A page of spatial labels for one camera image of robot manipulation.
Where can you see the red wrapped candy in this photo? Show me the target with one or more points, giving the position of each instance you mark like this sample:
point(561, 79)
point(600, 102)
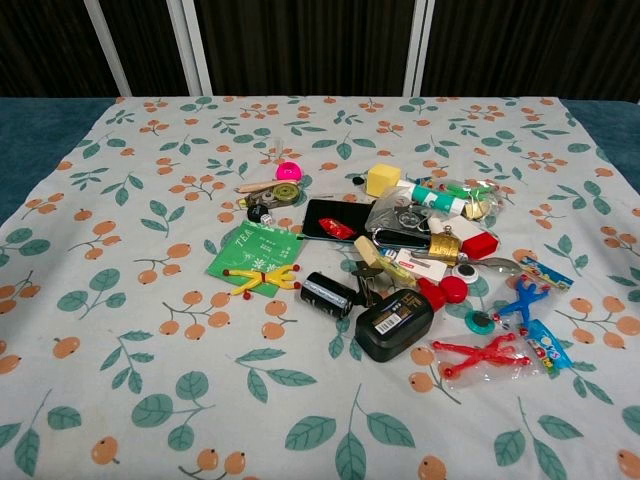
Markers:
point(336, 227)

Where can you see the beige wedge eraser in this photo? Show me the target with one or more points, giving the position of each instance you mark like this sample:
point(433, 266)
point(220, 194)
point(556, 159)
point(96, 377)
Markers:
point(369, 250)

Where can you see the black cylindrical battery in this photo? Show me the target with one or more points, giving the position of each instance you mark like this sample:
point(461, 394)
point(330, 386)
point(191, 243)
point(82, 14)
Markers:
point(327, 296)

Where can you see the small white dice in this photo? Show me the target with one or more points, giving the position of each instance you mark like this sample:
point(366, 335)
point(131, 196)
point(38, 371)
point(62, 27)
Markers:
point(267, 220)

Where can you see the green round tape roll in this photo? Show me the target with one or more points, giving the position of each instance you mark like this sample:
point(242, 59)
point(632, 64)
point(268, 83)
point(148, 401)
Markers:
point(280, 196)

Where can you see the green tea packet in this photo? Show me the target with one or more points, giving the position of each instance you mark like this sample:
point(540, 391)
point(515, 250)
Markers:
point(255, 247)

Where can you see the black binder clip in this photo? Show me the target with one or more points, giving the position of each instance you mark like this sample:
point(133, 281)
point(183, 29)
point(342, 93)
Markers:
point(367, 286)

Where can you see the black silver carabiner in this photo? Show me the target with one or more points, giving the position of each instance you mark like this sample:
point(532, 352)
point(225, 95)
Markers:
point(390, 236)

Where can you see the black round cap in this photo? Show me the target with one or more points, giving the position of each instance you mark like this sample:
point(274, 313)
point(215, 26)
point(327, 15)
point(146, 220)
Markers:
point(255, 212)

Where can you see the small black knob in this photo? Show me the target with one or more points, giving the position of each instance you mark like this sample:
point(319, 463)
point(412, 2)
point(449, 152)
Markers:
point(356, 179)

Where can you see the yellow sticky man toy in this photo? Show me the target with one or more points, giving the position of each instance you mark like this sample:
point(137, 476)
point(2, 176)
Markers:
point(260, 281)

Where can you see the pink ball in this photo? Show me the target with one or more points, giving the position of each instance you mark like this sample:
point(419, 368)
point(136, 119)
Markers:
point(288, 171)

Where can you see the clear plastic bag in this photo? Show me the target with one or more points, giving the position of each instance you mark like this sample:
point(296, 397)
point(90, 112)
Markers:
point(390, 210)

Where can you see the yellow packaged item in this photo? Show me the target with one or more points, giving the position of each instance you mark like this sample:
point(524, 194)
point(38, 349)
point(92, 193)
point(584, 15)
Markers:
point(395, 270)

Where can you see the wooden pencil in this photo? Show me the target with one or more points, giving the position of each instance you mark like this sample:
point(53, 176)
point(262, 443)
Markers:
point(257, 186)

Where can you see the yellow sponge cube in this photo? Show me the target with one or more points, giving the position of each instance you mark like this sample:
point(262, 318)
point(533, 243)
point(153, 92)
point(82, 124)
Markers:
point(382, 178)

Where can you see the white card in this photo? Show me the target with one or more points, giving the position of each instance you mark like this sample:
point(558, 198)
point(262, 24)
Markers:
point(417, 262)

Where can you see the small clear plastic cup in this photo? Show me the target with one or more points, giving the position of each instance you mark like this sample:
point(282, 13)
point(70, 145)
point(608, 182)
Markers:
point(276, 148)

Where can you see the black car key fob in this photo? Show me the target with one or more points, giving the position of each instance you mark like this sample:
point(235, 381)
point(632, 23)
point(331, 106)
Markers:
point(395, 322)

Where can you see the green and white tube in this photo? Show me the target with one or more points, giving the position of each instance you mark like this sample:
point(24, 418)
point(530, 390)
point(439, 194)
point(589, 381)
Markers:
point(435, 198)

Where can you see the gold padlock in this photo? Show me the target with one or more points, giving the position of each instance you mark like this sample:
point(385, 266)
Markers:
point(444, 248)

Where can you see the white eraser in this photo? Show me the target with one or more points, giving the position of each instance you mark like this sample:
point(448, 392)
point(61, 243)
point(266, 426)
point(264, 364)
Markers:
point(460, 226)

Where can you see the red round disc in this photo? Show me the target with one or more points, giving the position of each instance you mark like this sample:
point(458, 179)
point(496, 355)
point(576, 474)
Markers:
point(454, 290)

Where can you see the black and white googly eye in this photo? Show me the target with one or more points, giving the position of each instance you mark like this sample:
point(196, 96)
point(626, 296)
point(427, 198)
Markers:
point(465, 272)

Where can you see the red box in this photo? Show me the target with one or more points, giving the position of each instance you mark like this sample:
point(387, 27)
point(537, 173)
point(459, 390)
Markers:
point(479, 243)

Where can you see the bag of green toys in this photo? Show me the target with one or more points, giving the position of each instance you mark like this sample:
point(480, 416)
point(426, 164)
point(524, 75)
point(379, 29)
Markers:
point(477, 192)

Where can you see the grey metal tool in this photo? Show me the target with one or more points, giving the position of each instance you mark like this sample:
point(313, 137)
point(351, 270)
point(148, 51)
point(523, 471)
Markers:
point(497, 263)

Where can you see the floral leaf print tablecloth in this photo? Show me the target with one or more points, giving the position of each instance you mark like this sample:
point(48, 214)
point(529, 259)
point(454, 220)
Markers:
point(200, 375)

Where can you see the packaged red sticky man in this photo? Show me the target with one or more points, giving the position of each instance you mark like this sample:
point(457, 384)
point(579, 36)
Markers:
point(492, 355)

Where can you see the packaged blue sticky man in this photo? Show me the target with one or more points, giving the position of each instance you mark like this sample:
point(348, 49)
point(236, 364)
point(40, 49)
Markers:
point(527, 297)

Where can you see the white double frame post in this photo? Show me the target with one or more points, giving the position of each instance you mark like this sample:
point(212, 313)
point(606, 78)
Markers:
point(192, 50)

